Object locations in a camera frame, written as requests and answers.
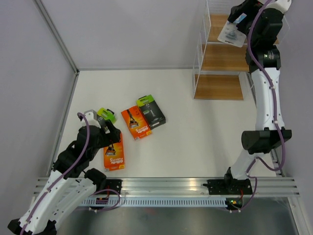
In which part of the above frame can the blue clear razor blister pack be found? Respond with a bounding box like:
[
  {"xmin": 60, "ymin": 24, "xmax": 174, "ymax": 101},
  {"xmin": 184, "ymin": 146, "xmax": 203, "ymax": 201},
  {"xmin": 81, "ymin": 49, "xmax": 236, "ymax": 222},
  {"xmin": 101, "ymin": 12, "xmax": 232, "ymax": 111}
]
[{"xmin": 218, "ymin": 13, "xmax": 246, "ymax": 47}]

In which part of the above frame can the green black razor box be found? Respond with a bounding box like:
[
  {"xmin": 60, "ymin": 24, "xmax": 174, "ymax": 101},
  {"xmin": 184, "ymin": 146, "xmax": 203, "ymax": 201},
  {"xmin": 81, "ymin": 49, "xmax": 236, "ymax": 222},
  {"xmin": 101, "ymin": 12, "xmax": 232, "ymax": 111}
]
[
  {"xmin": 136, "ymin": 94, "xmax": 166, "ymax": 130},
  {"xmin": 96, "ymin": 108, "xmax": 116, "ymax": 134}
]

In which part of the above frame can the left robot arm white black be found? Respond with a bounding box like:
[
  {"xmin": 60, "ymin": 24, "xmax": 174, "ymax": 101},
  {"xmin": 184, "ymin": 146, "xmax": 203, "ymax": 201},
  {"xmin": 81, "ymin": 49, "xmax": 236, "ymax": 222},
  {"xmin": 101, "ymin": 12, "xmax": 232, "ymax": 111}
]
[{"xmin": 8, "ymin": 121, "xmax": 121, "ymax": 235}]

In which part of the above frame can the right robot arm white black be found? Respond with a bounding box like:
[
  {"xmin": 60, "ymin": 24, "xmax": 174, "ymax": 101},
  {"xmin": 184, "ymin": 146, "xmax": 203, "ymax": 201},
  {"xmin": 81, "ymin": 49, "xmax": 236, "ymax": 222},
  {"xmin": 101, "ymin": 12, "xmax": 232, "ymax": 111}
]
[{"xmin": 218, "ymin": 0, "xmax": 292, "ymax": 193}]

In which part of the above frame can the orange razor box front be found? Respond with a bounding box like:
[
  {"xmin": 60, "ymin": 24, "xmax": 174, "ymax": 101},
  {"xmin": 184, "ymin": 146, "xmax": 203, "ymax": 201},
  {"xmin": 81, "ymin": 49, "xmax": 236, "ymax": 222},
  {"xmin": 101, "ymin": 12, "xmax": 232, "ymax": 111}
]
[{"xmin": 103, "ymin": 133, "xmax": 125, "ymax": 172}]

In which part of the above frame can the orange razor box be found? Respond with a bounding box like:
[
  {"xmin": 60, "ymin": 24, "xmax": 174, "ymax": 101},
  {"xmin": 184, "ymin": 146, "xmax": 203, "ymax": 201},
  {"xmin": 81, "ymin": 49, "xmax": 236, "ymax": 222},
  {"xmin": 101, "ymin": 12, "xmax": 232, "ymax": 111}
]
[
  {"xmin": 103, "ymin": 133, "xmax": 125, "ymax": 172},
  {"xmin": 121, "ymin": 106, "xmax": 152, "ymax": 141}
]

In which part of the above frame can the orange razor box centre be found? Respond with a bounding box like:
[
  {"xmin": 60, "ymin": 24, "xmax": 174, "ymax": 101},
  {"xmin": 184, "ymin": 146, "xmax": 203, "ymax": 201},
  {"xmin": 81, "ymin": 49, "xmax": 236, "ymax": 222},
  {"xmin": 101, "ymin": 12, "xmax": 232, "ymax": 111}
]
[{"xmin": 121, "ymin": 106, "xmax": 152, "ymax": 141}]

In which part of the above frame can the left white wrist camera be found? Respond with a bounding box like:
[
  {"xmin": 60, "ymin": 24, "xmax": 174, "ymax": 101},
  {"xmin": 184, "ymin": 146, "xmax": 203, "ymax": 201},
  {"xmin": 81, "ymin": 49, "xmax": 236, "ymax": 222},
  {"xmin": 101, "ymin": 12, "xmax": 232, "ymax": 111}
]
[{"xmin": 81, "ymin": 110, "xmax": 105, "ymax": 129}]

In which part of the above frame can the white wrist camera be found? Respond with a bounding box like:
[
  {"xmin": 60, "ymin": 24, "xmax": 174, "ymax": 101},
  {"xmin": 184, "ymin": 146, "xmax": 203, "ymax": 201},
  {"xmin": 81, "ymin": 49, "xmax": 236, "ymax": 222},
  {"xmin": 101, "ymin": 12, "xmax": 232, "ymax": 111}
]
[
  {"xmin": 81, "ymin": 110, "xmax": 105, "ymax": 129},
  {"xmin": 271, "ymin": 0, "xmax": 292, "ymax": 14}
]

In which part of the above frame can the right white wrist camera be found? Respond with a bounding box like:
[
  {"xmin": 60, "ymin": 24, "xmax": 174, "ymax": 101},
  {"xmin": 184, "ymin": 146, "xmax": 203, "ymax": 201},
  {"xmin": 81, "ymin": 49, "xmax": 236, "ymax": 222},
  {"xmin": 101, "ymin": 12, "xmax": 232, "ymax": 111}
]
[{"xmin": 271, "ymin": 0, "xmax": 292, "ymax": 14}]

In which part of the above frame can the aluminium rail frame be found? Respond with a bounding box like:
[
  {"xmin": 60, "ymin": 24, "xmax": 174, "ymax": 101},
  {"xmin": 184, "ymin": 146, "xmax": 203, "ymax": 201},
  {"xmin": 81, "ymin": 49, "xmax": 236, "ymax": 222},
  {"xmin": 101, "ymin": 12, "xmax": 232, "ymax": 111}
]
[{"xmin": 34, "ymin": 176, "xmax": 301, "ymax": 198}]

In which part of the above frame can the white wire wooden shelf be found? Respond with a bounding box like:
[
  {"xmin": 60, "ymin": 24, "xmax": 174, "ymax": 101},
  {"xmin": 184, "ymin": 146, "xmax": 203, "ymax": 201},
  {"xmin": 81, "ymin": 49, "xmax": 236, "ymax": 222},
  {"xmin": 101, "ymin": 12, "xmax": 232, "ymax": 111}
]
[{"xmin": 193, "ymin": 0, "xmax": 288, "ymax": 100}]

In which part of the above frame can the white slotted cable duct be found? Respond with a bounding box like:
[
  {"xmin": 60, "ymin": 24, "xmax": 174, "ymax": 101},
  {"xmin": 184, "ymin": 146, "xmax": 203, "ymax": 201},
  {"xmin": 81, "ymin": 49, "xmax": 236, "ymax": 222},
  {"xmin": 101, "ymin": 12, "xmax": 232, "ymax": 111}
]
[{"xmin": 79, "ymin": 197, "xmax": 227, "ymax": 208}]

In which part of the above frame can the aluminium corner post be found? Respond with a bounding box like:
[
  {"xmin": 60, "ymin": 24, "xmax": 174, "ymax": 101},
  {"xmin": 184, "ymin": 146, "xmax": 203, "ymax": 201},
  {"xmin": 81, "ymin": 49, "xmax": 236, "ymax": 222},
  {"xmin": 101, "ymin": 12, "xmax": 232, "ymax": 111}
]
[{"xmin": 33, "ymin": 0, "xmax": 80, "ymax": 75}]

